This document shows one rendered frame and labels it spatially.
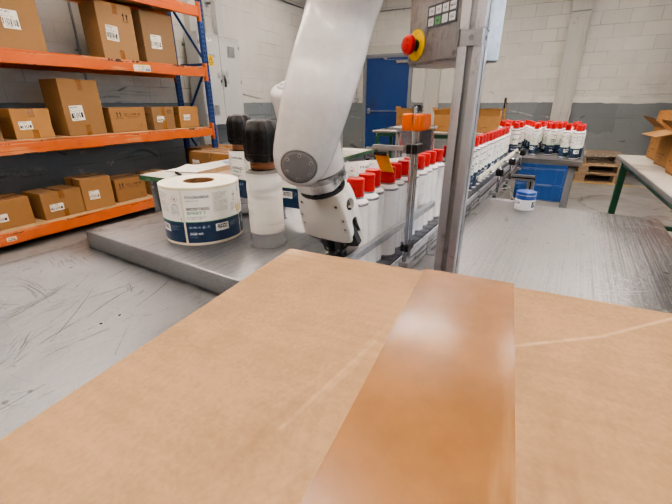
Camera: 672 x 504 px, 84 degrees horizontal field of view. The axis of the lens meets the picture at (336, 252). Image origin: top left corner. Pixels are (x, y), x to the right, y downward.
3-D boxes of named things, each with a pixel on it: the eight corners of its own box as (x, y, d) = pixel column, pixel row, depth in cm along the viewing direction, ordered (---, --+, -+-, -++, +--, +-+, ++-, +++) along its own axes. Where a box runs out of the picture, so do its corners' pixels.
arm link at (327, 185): (356, 158, 59) (358, 175, 61) (310, 154, 63) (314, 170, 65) (329, 184, 54) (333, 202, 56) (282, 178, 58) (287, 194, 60)
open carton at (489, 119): (470, 133, 559) (474, 106, 545) (474, 130, 599) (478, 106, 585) (504, 134, 540) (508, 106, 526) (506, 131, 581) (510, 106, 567)
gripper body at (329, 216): (359, 171, 60) (367, 227, 67) (307, 166, 65) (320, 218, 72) (336, 195, 55) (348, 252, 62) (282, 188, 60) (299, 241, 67)
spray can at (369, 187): (357, 262, 84) (359, 170, 76) (379, 266, 81) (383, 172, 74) (348, 270, 79) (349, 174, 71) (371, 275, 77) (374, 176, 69)
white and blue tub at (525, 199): (526, 212, 139) (529, 193, 137) (509, 208, 145) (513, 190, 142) (537, 209, 143) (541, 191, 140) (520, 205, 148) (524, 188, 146)
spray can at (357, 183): (350, 270, 79) (352, 174, 72) (371, 276, 77) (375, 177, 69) (335, 278, 76) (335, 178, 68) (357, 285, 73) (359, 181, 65)
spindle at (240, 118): (246, 196, 136) (238, 113, 125) (264, 200, 131) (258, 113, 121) (227, 202, 129) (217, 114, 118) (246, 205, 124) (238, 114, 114)
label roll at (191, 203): (253, 223, 110) (248, 174, 105) (226, 247, 92) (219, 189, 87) (189, 220, 113) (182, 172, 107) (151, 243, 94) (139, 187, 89)
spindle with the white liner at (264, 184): (266, 234, 101) (258, 118, 90) (293, 240, 97) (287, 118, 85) (243, 244, 94) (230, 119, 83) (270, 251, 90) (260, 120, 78)
